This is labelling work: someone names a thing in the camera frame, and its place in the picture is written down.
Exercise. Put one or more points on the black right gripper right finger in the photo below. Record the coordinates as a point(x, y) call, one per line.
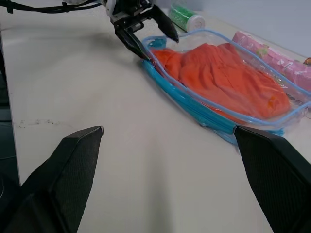
point(279, 177)

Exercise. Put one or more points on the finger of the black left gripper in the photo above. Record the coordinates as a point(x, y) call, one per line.
point(131, 40)
point(167, 24)

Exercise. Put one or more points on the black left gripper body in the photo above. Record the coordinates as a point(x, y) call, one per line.
point(131, 14)

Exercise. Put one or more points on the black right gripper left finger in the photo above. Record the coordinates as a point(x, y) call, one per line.
point(60, 174)

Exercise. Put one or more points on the clear pouch with blue trim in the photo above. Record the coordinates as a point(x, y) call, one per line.
point(184, 97)

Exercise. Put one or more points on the orange cloth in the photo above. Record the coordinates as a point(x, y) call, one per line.
point(218, 75)

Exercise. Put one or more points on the green glitter tube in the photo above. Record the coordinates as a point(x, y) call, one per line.
point(187, 18)

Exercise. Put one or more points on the pink patterned package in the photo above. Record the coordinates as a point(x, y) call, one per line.
point(272, 57)

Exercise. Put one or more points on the small dark orange object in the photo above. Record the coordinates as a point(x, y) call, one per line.
point(307, 61)

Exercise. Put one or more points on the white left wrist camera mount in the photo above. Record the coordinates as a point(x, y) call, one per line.
point(109, 7)

